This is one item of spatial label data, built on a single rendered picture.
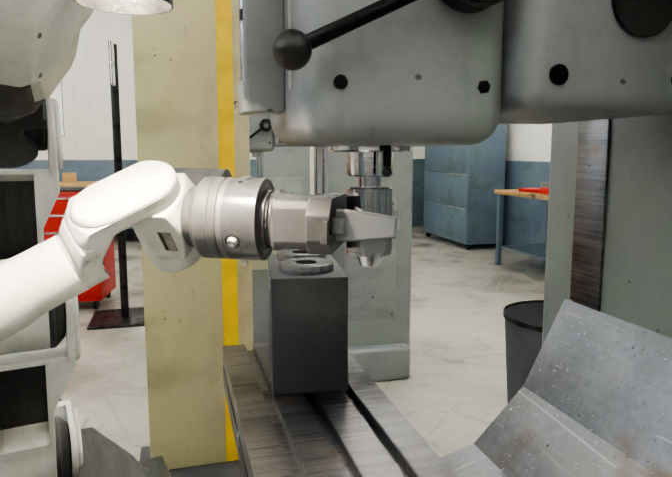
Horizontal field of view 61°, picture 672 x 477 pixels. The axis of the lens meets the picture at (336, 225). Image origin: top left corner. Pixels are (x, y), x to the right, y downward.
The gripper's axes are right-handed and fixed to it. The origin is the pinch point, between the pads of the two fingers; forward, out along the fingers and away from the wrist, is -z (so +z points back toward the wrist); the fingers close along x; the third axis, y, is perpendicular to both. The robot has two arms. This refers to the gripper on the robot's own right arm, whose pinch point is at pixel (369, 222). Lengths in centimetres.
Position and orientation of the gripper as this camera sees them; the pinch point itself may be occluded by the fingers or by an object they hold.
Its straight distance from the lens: 59.5
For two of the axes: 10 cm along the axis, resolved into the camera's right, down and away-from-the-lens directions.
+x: 1.7, -1.2, 9.8
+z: -9.9, -0.4, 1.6
